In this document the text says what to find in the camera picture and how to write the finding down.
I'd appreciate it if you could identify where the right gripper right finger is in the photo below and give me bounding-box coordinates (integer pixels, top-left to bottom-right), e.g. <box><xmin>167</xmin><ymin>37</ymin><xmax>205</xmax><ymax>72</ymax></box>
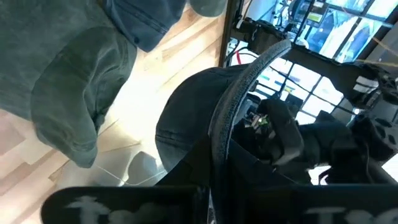
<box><xmin>221</xmin><ymin>139</ymin><xmax>398</xmax><ymax>224</ymax></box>

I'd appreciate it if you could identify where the dark green cap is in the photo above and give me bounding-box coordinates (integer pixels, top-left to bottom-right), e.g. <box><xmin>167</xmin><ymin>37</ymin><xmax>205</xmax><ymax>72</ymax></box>
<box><xmin>188</xmin><ymin>0</ymin><xmax>228</xmax><ymax>18</ymax></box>
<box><xmin>0</xmin><ymin>0</ymin><xmax>138</xmax><ymax>169</ymax></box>

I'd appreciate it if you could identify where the blue denim cap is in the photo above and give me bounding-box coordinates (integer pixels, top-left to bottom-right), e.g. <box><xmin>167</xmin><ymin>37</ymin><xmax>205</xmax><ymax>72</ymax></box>
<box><xmin>101</xmin><ymin>0</ymin><xmax>187</xmax><ymax>53</ymax></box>
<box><xmin>154</xmin><ymin>39</ymin><xmax>293</xmax><ymax>187</ymax></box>

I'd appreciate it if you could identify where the black aluminium table frame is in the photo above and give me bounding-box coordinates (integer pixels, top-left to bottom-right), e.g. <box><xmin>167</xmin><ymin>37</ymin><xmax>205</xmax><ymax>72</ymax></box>
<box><xmin>218</xmin><ymin>0</ymin><xmax>239</xmax><ymax>68</ymax></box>

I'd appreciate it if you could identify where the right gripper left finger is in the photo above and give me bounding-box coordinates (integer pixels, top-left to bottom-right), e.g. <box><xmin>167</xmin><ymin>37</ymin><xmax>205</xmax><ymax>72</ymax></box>
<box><xmin>40</xmin><ymin>136</ymin><xmax>219</xmax><ymax>224</ymax></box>

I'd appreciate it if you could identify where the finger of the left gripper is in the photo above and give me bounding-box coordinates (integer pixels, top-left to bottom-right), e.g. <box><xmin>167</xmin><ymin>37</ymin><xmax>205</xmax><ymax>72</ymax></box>
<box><xmin>259</xmin><ymin>99</ymin><xmax>305</xmax><ymax>166</ymax></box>

